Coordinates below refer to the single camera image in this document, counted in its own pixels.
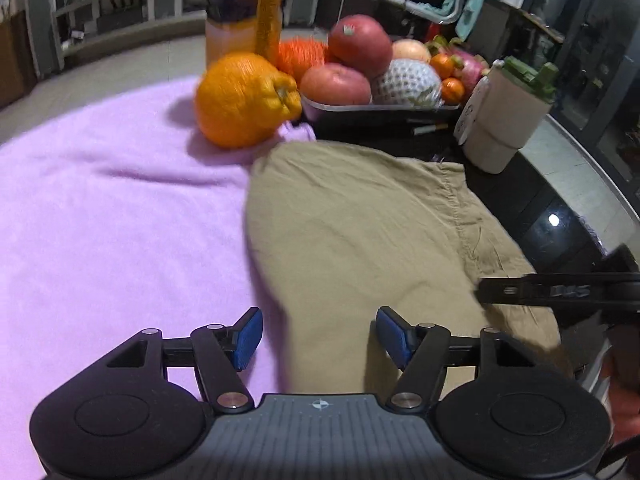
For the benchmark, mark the pale yellow pear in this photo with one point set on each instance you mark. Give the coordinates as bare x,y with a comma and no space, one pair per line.
411,51

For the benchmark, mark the white foam-netted fruit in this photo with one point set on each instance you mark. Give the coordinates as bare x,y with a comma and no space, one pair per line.
407,82

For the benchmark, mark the grey television stand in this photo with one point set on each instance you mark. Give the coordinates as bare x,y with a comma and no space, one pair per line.
115,5

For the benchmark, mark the orange juice bottle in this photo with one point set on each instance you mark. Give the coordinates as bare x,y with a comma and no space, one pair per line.
235,15

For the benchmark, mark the orange fuzzy net fruit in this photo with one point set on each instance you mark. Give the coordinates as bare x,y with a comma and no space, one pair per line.
302,55

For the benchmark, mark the red apple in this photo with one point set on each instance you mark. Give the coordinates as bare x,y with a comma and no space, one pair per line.
360,42
335,85

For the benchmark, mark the pink blanket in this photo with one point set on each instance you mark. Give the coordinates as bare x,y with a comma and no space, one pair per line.
100,210

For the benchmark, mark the teal baby stroller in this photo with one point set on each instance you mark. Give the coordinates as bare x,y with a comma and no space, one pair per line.
450,2

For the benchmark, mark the dark glass cabinet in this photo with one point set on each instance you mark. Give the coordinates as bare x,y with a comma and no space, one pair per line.
590,50

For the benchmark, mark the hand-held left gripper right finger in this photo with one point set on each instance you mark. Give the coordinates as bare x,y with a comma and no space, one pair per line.
392,337

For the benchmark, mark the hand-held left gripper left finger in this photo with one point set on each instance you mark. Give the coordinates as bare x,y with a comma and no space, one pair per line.
250,337

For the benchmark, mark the beige tumbler with green lid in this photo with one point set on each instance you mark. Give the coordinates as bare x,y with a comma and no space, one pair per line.
505,115

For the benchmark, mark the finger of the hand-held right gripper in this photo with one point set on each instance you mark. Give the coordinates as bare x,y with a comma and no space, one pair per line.
540,290

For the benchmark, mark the khaki pants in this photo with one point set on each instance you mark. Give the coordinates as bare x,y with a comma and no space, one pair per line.
360,240

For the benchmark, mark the person's right hand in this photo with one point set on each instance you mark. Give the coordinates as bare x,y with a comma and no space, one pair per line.
627,405

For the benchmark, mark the small tangerine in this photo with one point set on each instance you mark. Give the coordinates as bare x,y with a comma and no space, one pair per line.
453,90
442,66

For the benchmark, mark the large bumpy orange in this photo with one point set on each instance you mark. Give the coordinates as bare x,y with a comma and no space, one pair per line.
240,100

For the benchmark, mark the black fruit tray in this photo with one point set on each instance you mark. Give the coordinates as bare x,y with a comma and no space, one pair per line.
370,120

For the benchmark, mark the pink dragon fruit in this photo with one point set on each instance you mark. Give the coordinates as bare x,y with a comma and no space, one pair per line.
472,62

